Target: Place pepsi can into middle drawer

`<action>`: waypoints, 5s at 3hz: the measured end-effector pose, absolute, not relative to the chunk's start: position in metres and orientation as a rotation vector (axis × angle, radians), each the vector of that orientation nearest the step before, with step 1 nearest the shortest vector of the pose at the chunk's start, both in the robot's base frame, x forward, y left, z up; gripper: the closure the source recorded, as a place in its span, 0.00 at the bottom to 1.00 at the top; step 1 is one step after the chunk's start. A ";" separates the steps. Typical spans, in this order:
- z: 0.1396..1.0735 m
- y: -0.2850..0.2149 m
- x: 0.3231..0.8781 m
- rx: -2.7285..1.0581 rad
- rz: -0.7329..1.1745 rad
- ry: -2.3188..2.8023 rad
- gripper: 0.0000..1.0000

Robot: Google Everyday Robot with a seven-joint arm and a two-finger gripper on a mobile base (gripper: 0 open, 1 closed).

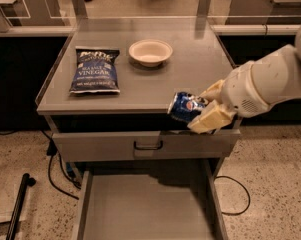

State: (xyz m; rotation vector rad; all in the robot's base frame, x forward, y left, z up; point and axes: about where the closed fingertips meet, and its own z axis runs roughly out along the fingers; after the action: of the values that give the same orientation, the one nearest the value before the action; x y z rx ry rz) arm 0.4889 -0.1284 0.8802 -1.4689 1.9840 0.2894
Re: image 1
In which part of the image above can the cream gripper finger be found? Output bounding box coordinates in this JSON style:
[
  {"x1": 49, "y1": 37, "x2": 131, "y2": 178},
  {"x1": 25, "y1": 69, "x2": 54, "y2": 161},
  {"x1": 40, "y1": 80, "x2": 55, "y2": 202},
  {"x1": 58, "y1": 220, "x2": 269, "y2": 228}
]
[
  {"x1": 187, "y1": 100, "x2": 236, "y2": 134},
  {"x1": 200, "y1": 79, "x2": 224, "y2": 102}
]

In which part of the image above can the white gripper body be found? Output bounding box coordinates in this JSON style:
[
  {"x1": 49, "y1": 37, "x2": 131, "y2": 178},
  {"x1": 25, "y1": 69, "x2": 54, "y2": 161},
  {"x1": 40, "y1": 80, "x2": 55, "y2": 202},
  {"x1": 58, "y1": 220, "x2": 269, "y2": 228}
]
[{"x1": 221, "y1": 61, "x2": 270, "y2": 118}]

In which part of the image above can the blue pepsi can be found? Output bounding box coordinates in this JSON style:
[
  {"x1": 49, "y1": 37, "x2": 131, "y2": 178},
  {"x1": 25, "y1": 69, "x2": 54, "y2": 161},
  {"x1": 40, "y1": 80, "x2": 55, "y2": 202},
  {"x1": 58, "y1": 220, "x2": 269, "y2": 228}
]
[{"x1": 167, "y1": 92, "x2": 208, "y2": 123}]

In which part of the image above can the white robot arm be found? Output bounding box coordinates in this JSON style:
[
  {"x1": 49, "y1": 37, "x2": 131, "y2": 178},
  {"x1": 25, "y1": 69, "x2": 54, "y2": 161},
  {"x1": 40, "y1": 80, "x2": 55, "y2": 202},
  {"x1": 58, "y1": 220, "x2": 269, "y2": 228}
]
[{"x1": 188, "y1": 25, "x2": 301, "y2": 134}]

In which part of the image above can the grey top drawer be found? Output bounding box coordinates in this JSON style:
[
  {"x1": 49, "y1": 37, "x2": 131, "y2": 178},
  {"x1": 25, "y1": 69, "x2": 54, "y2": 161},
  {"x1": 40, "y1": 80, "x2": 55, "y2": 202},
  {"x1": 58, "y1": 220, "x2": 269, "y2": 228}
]
[{"x1": 53, "y1": 129, "x2": 240, "y2": 162}]

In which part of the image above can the grey drawer cabinet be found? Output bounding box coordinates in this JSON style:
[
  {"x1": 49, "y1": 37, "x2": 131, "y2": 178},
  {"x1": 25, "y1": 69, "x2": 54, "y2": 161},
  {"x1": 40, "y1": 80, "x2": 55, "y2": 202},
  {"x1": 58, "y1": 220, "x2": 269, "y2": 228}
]
[{"x1": 35, "y1": 16, "x2": 257, "y2": 240}]

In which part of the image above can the open grey middle drawer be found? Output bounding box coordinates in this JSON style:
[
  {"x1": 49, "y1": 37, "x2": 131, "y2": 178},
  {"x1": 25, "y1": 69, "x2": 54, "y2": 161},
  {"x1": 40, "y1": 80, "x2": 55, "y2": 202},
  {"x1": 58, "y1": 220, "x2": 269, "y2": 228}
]
[{"x1": 71, "y1": 159, "x2": 229, "y2": 240}]

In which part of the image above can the white paper bowl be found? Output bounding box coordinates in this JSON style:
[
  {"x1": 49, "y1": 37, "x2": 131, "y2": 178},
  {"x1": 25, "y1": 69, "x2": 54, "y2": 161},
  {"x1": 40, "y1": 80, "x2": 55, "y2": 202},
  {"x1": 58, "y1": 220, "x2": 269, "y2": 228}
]
[{"x1": 129, "y1": 39, "x2": 173, "y2": 67}]

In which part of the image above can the grey background desk right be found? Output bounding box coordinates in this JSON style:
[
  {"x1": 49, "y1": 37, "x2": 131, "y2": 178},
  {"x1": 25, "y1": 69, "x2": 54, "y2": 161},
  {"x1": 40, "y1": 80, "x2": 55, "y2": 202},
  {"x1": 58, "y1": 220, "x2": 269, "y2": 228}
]
[{"x1": 226, "y1": 0, "x2": 301, "y2": 25}]

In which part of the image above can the grey background desk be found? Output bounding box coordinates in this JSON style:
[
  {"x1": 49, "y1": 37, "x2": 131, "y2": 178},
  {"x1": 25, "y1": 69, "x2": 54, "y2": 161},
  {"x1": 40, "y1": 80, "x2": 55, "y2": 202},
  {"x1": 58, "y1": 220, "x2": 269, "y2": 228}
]
[
  {"x1": 226, "y1": 0, "x2": 301, "y2": 25},
  {"x1": 0, "y1": 0, "x2": 66, "y2": 26}
]

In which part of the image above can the blue vinegar chips bag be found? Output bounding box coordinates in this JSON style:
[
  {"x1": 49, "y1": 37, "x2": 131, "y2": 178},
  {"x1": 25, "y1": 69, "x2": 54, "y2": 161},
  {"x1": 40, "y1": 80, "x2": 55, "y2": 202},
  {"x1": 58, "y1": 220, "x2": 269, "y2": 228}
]
[{"x1": 70, "y1": 46, "x2": 120, "y2": 94}]

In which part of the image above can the black pole on floor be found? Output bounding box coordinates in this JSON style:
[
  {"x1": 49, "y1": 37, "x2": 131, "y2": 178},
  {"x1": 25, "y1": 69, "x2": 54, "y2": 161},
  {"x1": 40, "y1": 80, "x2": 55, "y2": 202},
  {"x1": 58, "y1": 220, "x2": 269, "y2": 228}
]
[{"x1": 6, "y1": 173, "x2": 36, "y2": 240}]

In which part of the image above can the clear acrylic barrier panel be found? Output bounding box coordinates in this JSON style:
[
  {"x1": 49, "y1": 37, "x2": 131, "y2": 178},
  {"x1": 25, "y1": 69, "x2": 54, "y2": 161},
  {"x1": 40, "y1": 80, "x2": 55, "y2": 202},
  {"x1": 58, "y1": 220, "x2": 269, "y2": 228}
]
[{"x1": 0, "y1": 0, "x2": 301, "y2": 34}]

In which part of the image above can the grey background desk left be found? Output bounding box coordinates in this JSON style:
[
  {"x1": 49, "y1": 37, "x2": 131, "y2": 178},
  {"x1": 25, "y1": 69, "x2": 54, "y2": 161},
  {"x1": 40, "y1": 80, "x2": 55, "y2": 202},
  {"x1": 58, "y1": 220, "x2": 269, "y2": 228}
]
[{"x1": 0, "y1": 0, "x2": 66, "y2": 26}]

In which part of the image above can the black floor cable right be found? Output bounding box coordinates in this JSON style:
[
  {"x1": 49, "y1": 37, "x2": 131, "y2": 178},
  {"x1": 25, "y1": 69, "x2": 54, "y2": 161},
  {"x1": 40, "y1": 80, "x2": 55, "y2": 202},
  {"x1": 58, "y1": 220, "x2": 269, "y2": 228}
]
[{"x1": 215, "y1": 175, "x2": 252, "y2": 217}]

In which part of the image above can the black floor cable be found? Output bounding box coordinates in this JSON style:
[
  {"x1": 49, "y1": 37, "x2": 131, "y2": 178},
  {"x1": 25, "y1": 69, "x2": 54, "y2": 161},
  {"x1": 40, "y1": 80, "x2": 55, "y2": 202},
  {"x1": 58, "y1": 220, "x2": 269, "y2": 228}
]
[
  {"x1": 39, "y1": 129, "x2": 82, "y2": 201},
  {"x1": 215, "y1": 175, "x2": 252, "y2": 217}
]

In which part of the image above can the black floor cable left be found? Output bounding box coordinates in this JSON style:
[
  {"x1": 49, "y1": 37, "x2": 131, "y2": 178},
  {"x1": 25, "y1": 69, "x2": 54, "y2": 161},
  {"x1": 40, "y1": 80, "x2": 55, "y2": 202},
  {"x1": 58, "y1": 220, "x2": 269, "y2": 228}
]
[{"x1": 39, "y1": 129, "x2": 82, "y2": 201}]

